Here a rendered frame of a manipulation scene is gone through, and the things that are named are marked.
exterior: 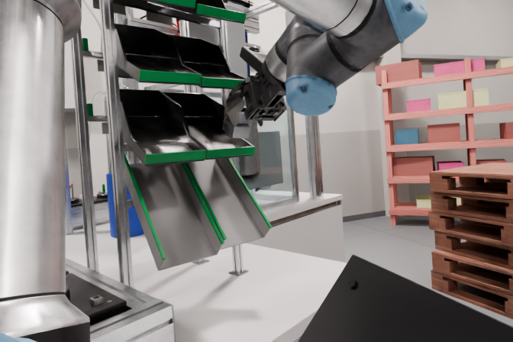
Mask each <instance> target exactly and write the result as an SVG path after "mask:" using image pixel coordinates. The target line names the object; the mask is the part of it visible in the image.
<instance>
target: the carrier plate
mask: <svg viewBox="0 0 513 342"><path fill-rule="evenodd" d="M66 284H67V285H69V291H70V301H69V302H70V303H72V304H73V305H75V306H76V307H77V308H78V309H79V310H80V311H82V312H83V313H84V314H86V315H87V316H88V317H89V320H90V322H89V323H90V326H91V325H94V324H96V323H99V322H100V321H104V320H106V319H108V318H111V317H113V316H115V315H119V314H120V313H123V312H125V311H127V302H126V301H125V300H124V299H122V298H119V297H117V296H116V295H113V294H111V293H110V292H108V291H106V290H104V289H102V288H100V287H98V286H96V285H94V284H92V283H90V282H88V281H86V280H84V279H82V278H80V277H78V276H77V275H75V274H73V273H69V274H66ZM97 295H100V296H101V297H103V303H101V304H99V305H96V306H93V305H91V304H90V298H92V297H95V296H97Z"/></svg>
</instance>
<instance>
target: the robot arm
mask: <svg viewBox="0 0 513 342"><path fill-rule="evenodd" d="M269 1H271V2H273V3H274V4H276V5H278V6H280V7H281V8H284V9H285V10H287V11H289V12H291V13H293V14H294V15H295V16H294V18H293V19H292V20H291V21H290V23H289V25H288V26H287V28H286V29H285V30H284V31H283V33H282V35H281V36H280V37H279V39H278V40H277V41H276V42H275V43H274V45H273V47H272V48H271V49H270V51H269V52H268V54H267V55H266V54H265V53H264V52H263V51H262V50H260V49H258V48H257V47H241V51H240V57H241V58H242V59H243V60H244V61H245V62H246V63H248V64H249V65H250V66H251V67H252V68H253V69H255V70H256V71H257V73H256V74H255V76H249V77H247V78H246V79H244V81H243V82H239V84H238V85H237V86H235V87H234V88H233V89H232V90H231V91H230V93H229V95H228V97H227V101H226V105H225V108H224V118H225V120H227V119H228V118H230V120H231V123H232V124H233V126H236V125H237V124H238V121H239V114H240V111H241V110H242V109H243V108H244V105H245V101H246V104H247V106H246V107H247V108H246V110H245V111H244V114H245V117H246V120H247V121H248V120H249V119H250V120H256V121H257V122H258V124H259V126H261V127H262V126H263V121H276V120H277V119H278V118H279V117H280V116H281V115H282V114H283V113H284V112H285V111H286V109H287V107H286V103H285V100H284V98H283V97H284V96H285V95H286V101H287V103H288V105H289V107H290V108H291V109H292V110H293V111H295V112H296V113H299V114H300V115H305V116H317V115H322V114H324V113H326V112H328V111H330V110H331V109H332V108H333V107H334V104H335V102H336V96H337V87H338V86H340V85H341V84H343V83H344V82H346V81H347V80H348V79H350V78H351V77H353V76H354V75H356V74H357V73H358V72H360V71H361V70H362V69H363V68H365V67H366V66H368V65H369V64H371V63H372V62H373V61H375V60H376V59H378V58H379V57H381V56H382V55H383V54H384V53H386V52H388V51H389V50H391V49H392V48H393V47H395V46H396V45H398V44H399V43H400V44H402V43H403V42H404V41H405V39H407V38H408V37H410V36H411V35H412V34H413V33H414V32H415V31H417V30H418V29H419V28H420V27H422V26H423V25H424V24H425V22H426V20H427V19H428V9H427V6H426V4H425V2H424V0H269ZM81 22H82V0H0V342H90V323H89V322H90V320H89V317H88V316H87V315H86V314H84V313H83V312H82V311H80V310H79V309H78V308H77V307H76V306H75V305H73V304H72V303H70V302H69V300H68V298H67V297H66V187H65V42H67V41H69V40H71V39H72V38H73V37H74V36H75V35H76V34H77V32H78V31H79V29H80V26H81ZM244 97H245V100H244ZM280 112H281V113H280ZM279 113H280V114H279ZM86 322H87V323H86ZM57 328H58V329H57Z"/></svg>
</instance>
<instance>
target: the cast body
mask: <svg viewBox="0 0 513 342"><path fill-rule="evenodd" d="M246 108H247V107H246V106H244V108H243V109H242V110H241V111H240V114H239V121H238V124H237V125H236V126H233V124H232V123H231V120H230V118H228V119H227V120H225V118H224V121H223V127H222V129H223V130H224V131H225V132H226V133H227V134H229V135H230V136H231V137H232V138H249V136H250V126H249V125H248V124H249V121H250V119H249V120H248V121H247V120H246V117H245V114H244V111H245V110H246Z"/></svg>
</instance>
